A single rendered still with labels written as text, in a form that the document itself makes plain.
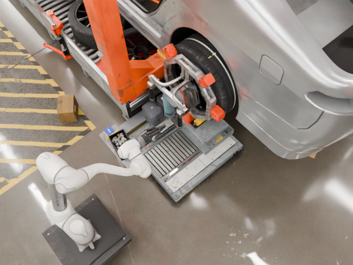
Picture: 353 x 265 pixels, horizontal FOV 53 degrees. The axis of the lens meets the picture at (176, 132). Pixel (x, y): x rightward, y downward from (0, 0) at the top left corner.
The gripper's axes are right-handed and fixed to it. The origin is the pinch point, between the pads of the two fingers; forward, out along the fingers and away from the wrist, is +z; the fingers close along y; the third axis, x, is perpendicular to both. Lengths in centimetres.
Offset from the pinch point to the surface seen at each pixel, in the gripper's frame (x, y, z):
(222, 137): 38, -22, 65
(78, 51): 26, 141, 23
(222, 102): -33, -28, 29
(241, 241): 69, -95, 15
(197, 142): 45, -8, 47
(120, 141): 19.4, 20.7, -22.5
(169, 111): 7.0, 13.4, 23.2
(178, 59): -49, 13, 20
